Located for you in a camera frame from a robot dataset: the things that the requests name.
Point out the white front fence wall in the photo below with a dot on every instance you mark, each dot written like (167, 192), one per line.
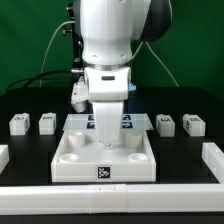
(89, 199)

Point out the white right fence piece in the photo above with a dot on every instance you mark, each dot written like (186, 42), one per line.
(214, 159)

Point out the white square tabletop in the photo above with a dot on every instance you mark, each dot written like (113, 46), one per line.
(81, 158)

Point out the white marker plate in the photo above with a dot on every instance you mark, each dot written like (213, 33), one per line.
(86, 121)

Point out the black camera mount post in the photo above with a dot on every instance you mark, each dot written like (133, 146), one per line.
(73, 29)

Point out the white fence piece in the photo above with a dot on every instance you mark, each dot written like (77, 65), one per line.
(214, 159)
(4, 157)

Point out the white left fence piece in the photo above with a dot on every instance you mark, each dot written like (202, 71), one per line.
(4, 157)

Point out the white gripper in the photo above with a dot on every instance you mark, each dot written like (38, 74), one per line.
(107, 92)

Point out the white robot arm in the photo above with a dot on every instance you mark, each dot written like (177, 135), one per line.
(107, 28)

